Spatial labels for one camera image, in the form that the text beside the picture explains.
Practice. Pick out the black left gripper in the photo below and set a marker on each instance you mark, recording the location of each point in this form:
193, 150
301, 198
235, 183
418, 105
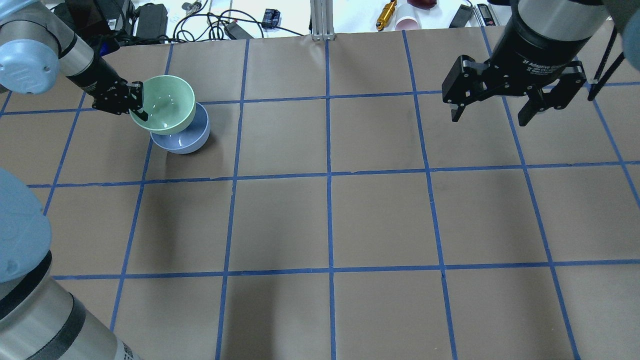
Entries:
95, 76

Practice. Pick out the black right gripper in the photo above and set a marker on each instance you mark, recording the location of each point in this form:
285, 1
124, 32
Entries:
537, 50

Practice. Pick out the black remote device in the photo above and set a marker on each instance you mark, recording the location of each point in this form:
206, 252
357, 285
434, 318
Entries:
461, 17

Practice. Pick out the pink paper cup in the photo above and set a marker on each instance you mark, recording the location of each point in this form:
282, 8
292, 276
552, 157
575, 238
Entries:
407, 22

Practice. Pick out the black power adapter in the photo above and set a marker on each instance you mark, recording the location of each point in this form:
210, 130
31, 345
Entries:
151, 22

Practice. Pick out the green bowl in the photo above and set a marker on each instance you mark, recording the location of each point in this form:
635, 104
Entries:
168, 105

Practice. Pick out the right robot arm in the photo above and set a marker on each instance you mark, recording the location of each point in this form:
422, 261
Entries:
625, 14

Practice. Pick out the blue bowl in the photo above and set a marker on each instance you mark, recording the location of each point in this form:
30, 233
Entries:
189, 140

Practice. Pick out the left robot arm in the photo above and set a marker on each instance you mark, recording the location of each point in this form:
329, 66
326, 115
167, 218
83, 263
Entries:
40, 320

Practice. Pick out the small blue black device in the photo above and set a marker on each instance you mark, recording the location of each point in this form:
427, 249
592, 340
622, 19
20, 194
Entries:
271, 19

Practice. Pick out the aluminium frame post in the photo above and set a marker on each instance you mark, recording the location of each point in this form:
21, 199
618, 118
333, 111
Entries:
322, 20

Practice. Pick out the red mango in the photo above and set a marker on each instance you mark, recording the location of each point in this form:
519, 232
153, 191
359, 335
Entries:
423, 4

